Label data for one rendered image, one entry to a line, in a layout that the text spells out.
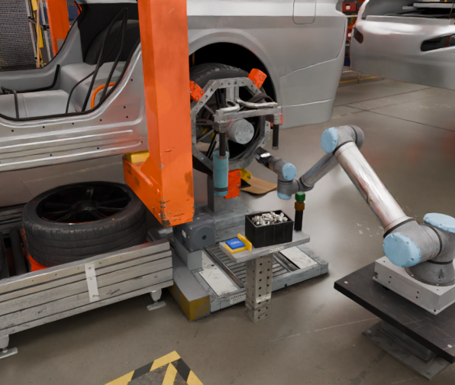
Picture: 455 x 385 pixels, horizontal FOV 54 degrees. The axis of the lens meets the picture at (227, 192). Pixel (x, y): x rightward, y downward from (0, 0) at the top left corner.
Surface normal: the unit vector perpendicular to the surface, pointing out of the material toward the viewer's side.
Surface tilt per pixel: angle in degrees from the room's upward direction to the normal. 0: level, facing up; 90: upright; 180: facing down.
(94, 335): 0
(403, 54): 89
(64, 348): 0
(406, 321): 0
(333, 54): 90
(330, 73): 90
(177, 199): 90
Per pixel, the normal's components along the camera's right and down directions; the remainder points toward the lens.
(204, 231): 0.47, 0.36
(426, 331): 0.00, -0.91
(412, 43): -0.82, 0.16
